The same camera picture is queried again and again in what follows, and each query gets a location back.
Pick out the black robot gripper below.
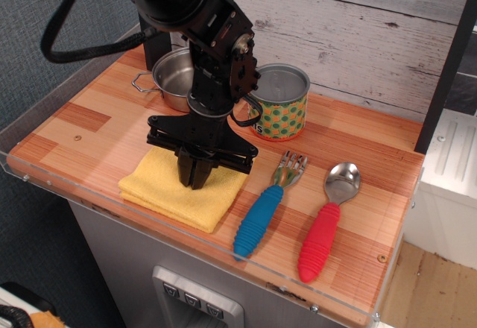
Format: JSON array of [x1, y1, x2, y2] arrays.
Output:
[[147, 98, 258, 190]]

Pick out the yellow cloth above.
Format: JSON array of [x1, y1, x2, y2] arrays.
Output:
[[119, 147, 247, 233]]

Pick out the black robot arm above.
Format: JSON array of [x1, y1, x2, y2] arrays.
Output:
[[134, 0, 260, 189]]

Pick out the stainless steel pot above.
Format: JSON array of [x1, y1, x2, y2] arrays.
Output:
[[132, 48, 194, 113]]

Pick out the patterned green orange can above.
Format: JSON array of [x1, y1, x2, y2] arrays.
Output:
[[251, 63, 310, 142]]

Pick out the silver dispenser button panel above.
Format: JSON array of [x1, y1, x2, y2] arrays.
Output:
[[152, 265, 245, 327]]

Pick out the grey toy fridge cabinet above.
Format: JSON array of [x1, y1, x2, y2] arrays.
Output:
[[70, 202, 340, 327]]

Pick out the clear acrylic table guard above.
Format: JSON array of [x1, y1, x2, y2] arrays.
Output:
[[7, 19, 435, 327]]

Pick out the orange object bottom corner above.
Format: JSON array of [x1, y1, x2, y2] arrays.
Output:
[[29, 311, 66, 328]]

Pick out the blue handled fork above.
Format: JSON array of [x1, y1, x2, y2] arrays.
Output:
[[233, 151, 308, 261]]

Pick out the black vertical post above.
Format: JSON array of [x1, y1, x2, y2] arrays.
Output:
[[139, 15, 171, 70]]

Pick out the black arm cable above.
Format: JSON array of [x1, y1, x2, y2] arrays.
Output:
[[40, 0, 157, 65]]

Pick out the red handled spoon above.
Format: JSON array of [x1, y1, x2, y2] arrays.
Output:
[[297, 163, 361, 283]]

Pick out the black right frame post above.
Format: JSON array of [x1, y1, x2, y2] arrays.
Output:
[[414, 0, 476, 154]]

